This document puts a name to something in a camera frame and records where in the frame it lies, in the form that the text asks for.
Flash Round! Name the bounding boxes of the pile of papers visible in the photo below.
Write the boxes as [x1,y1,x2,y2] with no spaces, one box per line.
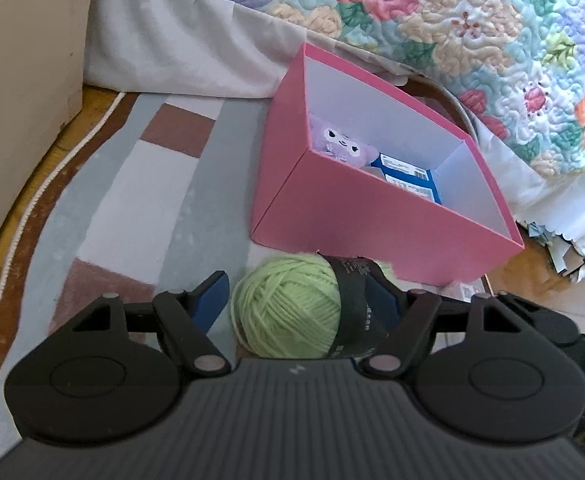
[519,219,585,282]

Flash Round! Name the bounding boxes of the pink cardboard box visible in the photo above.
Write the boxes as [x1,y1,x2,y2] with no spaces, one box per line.
[250,42,525,287]

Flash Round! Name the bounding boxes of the green yarn ball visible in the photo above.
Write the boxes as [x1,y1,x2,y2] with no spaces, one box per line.
[229,252,399,361]

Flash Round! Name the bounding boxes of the purple plush toy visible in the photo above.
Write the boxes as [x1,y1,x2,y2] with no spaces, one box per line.
[308,114,381,169]

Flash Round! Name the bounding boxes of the patchwork floor rug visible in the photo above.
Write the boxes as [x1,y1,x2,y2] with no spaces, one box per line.
[0,89,475,467]

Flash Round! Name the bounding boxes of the beige cabinet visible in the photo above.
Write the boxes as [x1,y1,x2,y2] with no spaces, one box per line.
[0,0,99,283]

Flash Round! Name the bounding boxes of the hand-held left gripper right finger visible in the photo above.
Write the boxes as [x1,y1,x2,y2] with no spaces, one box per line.
[361,276,525,380]

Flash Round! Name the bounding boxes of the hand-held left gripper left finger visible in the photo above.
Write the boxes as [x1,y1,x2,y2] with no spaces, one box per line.
[71,270,232,377]

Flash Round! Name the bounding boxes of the small white packet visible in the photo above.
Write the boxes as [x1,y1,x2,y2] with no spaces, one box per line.
[441,280,482,307]

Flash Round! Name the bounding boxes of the brown curved hoop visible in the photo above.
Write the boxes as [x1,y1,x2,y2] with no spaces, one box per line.
[401,72,482,142]

